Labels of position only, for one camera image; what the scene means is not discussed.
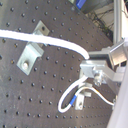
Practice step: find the metal cable clip bracket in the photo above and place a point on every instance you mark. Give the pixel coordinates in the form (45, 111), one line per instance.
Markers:
(32, 51)

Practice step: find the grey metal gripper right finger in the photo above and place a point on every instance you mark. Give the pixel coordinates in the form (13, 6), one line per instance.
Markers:
(118, 53)

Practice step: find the blue box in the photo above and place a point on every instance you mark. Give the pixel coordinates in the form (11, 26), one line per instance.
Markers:
(80, 3)

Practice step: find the aluminium frame post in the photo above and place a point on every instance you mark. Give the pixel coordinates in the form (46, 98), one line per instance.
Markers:
(120, 21)

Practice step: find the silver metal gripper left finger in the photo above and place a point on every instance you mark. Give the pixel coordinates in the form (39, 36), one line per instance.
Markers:
(100, 68)

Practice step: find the small metal bracket blue connector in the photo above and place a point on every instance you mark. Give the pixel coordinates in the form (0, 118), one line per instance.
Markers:
(80, 100)

